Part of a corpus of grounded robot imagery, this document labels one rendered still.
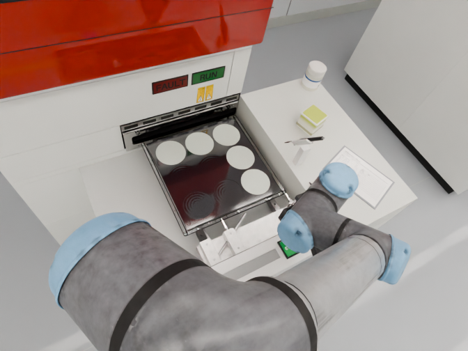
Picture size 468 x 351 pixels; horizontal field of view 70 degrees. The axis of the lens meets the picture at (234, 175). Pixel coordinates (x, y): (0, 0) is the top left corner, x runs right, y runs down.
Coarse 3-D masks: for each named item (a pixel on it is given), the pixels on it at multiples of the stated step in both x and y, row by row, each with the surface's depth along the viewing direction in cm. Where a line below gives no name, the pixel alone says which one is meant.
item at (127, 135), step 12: (216, 108) 121; (228, 108) 125; (168, 120) 115; (180, 120) 117; (204, 120) 127; (216, 120) 128; (132, 132) 110; (144, 132) 113; (168, 132) 121; (180, 132) 123; (132, 144) 115
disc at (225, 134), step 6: (222, 126) 123; (228, 126) 123; (216, 132) 121; (222, 132) 121; (228, 132) 122; (234, 132) 122; (216, 138) 120; (222, 138) 120; (228, 138) 120; (234, 138) 121; (222, 144) 118; (228, 144) 119
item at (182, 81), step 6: (180, 78) 102; (186, 78) 103; (156, 84) 99; (162, 84) 101; (168, 84) 102; (174, 84) 103; (180, 84) 104; (186, 84) 105; (156, 90) 101; (162, 90) 102; (168, 90) 104
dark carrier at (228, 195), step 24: (216, 144) 118; (240, 144) 120; (168, 168) 110; (192, 168) 111; (216, 168) 113; (264, 168) 116; (192, 192) 106; (216, 192) 108; (240, 192) 109; (192, 216) 102; (216, 216) 103
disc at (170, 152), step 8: (160, 144) 114; (168, 144) 115; (176, 144) 115; (160, 152) 113; (168, 152) 113; (176, 152) 114; (184, 152) 114; (160, 160) 111; (168, 160) 111; (176, 160) 112
